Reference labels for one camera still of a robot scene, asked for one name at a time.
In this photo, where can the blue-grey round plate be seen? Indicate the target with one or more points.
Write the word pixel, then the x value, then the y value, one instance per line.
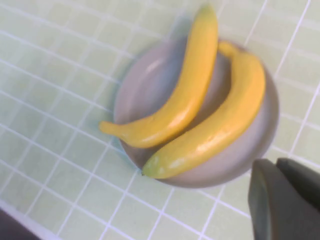
pixel 155 82

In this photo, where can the yellow banana with long stem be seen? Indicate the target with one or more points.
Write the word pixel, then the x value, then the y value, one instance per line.
pixel 190 87

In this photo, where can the yellow banana with green tip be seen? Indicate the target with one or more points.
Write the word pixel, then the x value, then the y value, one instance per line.
pixel 225 125

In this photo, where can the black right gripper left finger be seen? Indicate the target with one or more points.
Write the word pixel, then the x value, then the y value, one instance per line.
pixel 280 212

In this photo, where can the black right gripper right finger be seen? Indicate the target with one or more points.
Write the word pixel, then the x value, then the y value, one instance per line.
pixel 305 177

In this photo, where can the green checked tablecloth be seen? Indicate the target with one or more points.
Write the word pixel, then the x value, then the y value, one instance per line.
pixel 62 75

